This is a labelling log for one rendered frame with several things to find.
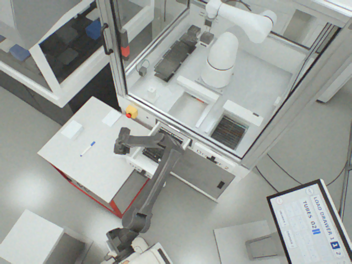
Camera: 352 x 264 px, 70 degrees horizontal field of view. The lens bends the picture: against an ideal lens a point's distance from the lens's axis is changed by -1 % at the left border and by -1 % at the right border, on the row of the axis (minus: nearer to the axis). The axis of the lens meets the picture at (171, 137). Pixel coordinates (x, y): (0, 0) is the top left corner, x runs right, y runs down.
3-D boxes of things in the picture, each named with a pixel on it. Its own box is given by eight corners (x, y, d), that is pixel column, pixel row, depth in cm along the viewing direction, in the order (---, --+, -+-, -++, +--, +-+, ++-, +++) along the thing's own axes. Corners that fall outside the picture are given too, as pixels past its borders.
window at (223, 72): (241, 159, 154) (342, 25, 70) (126, 94, 172) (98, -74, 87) (242, 158, 155) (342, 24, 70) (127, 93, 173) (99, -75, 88)
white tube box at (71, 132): (72, 142, 179) (70, 138, 175) (62, 136, 181) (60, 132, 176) (84, 128, 185) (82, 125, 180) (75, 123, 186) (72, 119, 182)
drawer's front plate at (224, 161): (230, 172, 169) (235, 166, 159) (192, 150, 175) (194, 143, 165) (231, 170, 169) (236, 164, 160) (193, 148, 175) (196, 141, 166)
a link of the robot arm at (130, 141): (160, 142, 116) (176, 152, 122) (164, 131, 118) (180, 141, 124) (115, 141, 149) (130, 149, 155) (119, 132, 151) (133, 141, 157)
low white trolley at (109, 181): (122, 223, 229) (108, 203, 161) (70, 185, 242) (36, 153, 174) (158, 171, 253) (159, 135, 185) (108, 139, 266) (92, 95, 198)
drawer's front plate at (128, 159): (164, 187, 162) (164, 181, 152) (126, 163, 168) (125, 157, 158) (165, 185, 163) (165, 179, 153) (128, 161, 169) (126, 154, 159)
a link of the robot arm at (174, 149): (176, 135, 110) (191, 145, 116) (160, 130, 121) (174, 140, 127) (126, 231, 104) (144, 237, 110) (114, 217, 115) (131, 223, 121)
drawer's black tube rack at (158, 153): (164, 169, 166) (165, 165, 160) (142, 155, 169) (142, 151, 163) (182, 143, 175) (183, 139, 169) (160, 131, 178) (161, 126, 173)
